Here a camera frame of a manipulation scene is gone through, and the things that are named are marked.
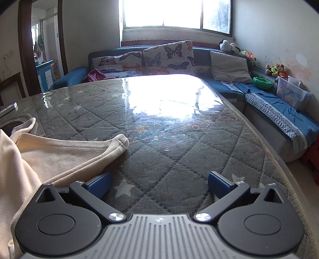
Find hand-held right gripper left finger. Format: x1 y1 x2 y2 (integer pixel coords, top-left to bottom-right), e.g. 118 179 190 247
35 171 126 223

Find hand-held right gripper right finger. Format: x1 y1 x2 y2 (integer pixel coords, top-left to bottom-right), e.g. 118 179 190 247
193 171 288 223

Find cream garment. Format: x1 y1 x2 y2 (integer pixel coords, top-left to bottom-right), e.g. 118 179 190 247
0 117 130 259

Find hanging clothes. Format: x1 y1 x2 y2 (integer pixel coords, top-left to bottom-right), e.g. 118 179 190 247
33 33 44 58

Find blue sofa cover cloth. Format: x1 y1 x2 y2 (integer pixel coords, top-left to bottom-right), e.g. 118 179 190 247
221 81 319 155

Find red plastic stool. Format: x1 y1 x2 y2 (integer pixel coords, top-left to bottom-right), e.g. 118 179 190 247
300 139 319 172

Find green plastic bowl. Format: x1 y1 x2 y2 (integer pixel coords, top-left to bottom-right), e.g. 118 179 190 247
252 77 273 90

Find pink cloth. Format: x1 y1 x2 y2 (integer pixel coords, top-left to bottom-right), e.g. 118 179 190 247
82 68 116 83

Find clear plastic storage box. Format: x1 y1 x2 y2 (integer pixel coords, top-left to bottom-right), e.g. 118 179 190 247
275 75 312 111

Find grey cushion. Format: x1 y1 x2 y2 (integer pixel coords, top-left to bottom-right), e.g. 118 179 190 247
210 51 253 84

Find blue cabinet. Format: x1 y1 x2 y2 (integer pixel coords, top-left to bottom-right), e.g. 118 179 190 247
35 60 55 92

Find long butterfly print cushion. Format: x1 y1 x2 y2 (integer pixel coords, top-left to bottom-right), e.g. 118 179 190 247
90 51 144 79

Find blue corner sofa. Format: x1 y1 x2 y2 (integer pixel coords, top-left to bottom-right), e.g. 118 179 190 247
48 46 319 162

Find brown teddy bear plush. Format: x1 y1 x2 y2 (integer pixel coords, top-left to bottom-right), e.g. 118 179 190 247
265 63 287 78

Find orange and green toy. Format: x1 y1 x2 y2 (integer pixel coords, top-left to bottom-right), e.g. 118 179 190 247
239 50 257 63

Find dark wooden chair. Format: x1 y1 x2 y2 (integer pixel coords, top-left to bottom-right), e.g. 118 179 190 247
0 72 27 106

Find large butterfly print cushion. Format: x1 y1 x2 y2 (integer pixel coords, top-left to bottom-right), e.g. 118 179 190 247
142 40 197 76

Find panda plush toy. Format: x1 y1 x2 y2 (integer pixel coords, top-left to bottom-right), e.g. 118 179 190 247
219 40 241 54

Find window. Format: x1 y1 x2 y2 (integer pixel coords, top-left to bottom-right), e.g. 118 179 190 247
119 0 235 35

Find brown door frame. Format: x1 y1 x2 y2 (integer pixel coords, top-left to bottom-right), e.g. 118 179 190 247
18 0 69 94

